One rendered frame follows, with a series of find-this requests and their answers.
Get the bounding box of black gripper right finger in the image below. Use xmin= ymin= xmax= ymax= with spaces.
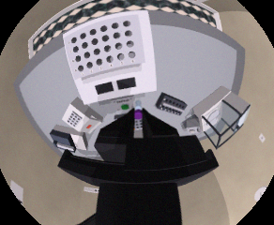
xmin=142 ymin=108 xmax=179 ymax=138

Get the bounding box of small tube with violet cap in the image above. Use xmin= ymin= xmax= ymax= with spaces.
xmin=134 ymin=98 xmax=142 ymax=120

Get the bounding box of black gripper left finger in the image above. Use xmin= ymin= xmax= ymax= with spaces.
xmin=98 ymin=108 xmax=135 ymax=138

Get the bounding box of grey bench mat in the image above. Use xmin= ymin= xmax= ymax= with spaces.
xmin=19 ymin=24 xmax=236 ymax=157

